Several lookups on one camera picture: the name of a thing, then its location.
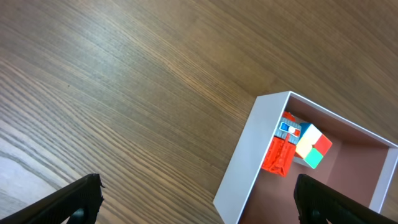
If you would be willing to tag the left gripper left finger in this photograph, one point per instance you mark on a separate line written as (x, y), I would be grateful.
(79, 202)

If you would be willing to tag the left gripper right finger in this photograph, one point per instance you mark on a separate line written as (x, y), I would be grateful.
(317, 203)

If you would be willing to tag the small colourful puzzle cube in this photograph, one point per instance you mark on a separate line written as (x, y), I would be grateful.
(312, 146)

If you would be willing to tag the white box pink interior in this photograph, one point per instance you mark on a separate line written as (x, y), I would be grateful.
(359, 165)

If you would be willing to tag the red toy truck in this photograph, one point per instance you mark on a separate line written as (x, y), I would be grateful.
(281, 151)

